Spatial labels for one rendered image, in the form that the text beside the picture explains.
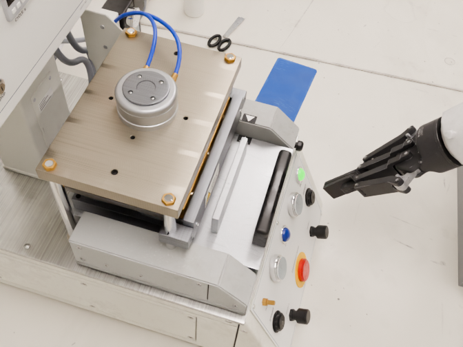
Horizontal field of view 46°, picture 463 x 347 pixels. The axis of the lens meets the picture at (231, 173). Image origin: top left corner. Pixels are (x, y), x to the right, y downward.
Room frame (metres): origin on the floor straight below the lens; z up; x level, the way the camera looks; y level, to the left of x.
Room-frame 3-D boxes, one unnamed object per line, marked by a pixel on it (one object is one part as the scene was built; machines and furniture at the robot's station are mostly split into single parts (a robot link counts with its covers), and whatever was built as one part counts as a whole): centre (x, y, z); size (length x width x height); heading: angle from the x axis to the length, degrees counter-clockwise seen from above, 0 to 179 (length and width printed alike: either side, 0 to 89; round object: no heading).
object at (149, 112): (0.49, 0.15, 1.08); 0.31 x 0.24 x 0.13; 169
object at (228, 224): (0.46, 0.07, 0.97); 0.30 x 0.22 x 0.08; 79
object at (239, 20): (1.05, 0.05, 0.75); 0.14 x 0.06 x 0.01; 156
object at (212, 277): (0.32, 0.08, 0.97); 0.25 x 0.05 x 0.07; 79
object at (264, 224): (0.43, -0.06, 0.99); 0.15 x 0.02 x 0.04; 169
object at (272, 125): (0.59, 0.02, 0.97); 0.26 x 0.05 x 0.07; 79
